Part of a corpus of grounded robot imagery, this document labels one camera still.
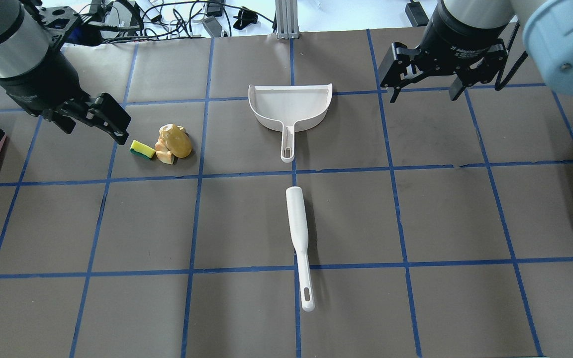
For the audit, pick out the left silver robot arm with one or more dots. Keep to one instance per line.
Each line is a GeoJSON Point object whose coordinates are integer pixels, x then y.
{"type": "Point", "coordinates": [28, 31]}

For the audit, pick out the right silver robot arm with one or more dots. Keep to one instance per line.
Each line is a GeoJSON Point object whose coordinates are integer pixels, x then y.
{"type": "Point", "coordinates": [541, 30]}

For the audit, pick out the twisted pastry bread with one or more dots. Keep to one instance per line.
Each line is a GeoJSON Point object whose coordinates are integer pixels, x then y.
{"type": "Point", "coordinates": [163, 153]}

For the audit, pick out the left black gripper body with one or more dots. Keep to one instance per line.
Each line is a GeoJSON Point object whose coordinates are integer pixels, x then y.
{"type": "Point", "coordinates": [38, 82]}

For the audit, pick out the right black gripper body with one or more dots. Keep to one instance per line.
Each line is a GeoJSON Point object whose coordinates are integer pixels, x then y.
{"type": "Point", "coordinates": [458, 38]}

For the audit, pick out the black power adapter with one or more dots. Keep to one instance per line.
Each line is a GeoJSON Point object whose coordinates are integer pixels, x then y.
{"type": "Point", "coordinates": [416, 14]}

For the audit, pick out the white hand brush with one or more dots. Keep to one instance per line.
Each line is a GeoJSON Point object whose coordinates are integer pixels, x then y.
{"type": "Point", "coordinates": [298, 229]}

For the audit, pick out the grey power brick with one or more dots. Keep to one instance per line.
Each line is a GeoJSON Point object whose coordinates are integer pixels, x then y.
{"type": "Point", "coordinates": [213, 27]}

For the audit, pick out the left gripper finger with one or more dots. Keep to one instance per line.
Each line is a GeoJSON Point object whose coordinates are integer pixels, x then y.
{"type": "Point", "coordinates": [65, 123]}
{"type": "Point", "coordinates": [105, 113]}

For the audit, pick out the yellow green sponge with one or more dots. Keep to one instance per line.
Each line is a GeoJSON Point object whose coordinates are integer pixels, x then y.
{"type": "Point", "coordinates": [142, 150]}

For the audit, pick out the white plastic dustpan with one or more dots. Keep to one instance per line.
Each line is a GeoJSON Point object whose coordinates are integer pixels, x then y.
{"type": "Point", "coordinates": [289, 109]}

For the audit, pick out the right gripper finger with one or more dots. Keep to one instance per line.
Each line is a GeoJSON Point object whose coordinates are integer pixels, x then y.
{"type": "Point", "coordinates": [490, 65]}
{"type": "Point", "coordinates": [401, 67]}

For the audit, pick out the aluminium frame post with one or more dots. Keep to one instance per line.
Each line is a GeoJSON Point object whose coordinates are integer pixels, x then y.
{"type": "Point", "coordinates": [286, 19]}

